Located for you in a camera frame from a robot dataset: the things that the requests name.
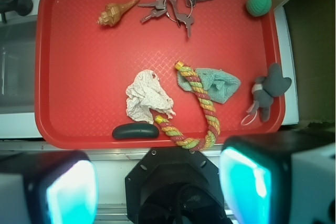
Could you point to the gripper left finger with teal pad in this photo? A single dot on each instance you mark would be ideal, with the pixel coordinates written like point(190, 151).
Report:
point(48, 187)

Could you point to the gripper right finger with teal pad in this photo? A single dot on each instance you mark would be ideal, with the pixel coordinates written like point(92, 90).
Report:
point(282, 177)

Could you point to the grey plush mouse toy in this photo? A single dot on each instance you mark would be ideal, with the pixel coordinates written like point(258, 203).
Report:
point(264, 91)

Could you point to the teal knitted cloth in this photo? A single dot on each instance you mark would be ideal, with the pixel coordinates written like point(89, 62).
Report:
point(210, 85)

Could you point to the crumpled white paper towel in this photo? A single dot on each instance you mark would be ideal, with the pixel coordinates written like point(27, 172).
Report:
point(146, 94)

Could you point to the red plastic tray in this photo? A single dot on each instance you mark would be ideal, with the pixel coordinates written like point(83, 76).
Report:
point(83, 69)

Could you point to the green rubber ball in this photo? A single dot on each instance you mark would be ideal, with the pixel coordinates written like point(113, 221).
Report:
point(258, 7)

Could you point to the brown spiral seashell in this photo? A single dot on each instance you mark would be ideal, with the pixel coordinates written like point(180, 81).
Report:
point(113, 13)

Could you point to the black clamp knob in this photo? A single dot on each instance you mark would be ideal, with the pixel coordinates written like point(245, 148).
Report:
point(21, 7)

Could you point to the bunch of metal keys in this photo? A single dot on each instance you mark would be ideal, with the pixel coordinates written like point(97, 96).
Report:
point(178, 11)

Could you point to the black octagonal mount base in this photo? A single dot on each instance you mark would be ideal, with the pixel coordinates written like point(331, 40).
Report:
point(173, 185)

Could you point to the multicolour twisted rope toy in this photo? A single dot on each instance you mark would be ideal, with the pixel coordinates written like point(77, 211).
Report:
point(214, 129)

